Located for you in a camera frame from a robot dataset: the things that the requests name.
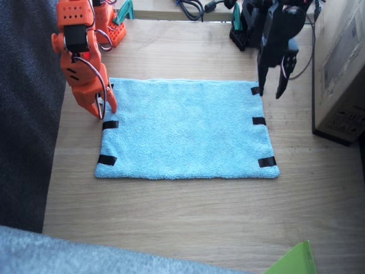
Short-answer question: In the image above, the orange arm base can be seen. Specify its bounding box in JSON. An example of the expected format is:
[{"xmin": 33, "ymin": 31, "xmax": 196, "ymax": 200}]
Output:
[{"xmin": 106, "ymin": 21, "xmax": 127, "ymax": 48}]

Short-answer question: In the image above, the green sheet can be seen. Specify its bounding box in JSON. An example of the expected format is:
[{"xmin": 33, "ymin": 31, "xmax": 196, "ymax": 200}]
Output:
[{"xmin": 263, "ymin": 240, "xmax": 318, "ymax": 274}]

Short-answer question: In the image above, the grey fabric cushion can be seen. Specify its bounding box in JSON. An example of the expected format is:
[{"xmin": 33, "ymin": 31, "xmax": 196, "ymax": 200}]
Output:
[{"xmin": 0, "ymin": 224, "xmax": 248, "ymax": 274}]

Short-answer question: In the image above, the teal table clamp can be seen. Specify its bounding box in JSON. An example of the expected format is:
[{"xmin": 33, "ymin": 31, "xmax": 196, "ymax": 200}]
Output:
[
  {"xmin": 115, "ymin": 0, "xmax": 135, "ymax": 25},
  {"xmin": 232, "ymin": 3, "xmax": 244, "ymax": 31}
]

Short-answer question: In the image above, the light blue towel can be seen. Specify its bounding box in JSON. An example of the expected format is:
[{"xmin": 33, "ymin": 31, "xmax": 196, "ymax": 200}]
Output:
[{"xmin": 94, "ymin": 77, "xmax": 281, "ymax": 181}]

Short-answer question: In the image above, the cardboard box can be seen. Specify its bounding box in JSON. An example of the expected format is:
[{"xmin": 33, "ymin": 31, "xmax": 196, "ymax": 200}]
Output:
[{"xmin": 311, "ymin": 0, "xmax": 365, "ymax": 147}]

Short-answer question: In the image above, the black cable with ferrite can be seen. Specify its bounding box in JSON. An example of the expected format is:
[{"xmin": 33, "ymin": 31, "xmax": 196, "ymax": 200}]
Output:
[{"xmin": 203, "ymin": 0, "xmax": 229, "ymax": 14}]

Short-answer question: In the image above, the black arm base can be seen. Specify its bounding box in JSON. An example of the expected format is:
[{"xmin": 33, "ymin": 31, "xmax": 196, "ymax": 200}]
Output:
[{"xmin": 229, "ymin": 25, "xmax": 252, "ymax": 53}]

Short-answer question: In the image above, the black arm servo cable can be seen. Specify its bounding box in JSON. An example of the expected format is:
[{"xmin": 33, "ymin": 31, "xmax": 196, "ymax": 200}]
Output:
[{"xmin": 289, "ymin": 15, "xmax": 316, "ymax": 80}]

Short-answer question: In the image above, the black coiled cable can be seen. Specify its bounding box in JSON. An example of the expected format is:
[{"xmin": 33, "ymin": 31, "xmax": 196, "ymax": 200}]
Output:
[{"xmin": 172, "ymin": 0, "xmax": 206, "ymax": 22}]

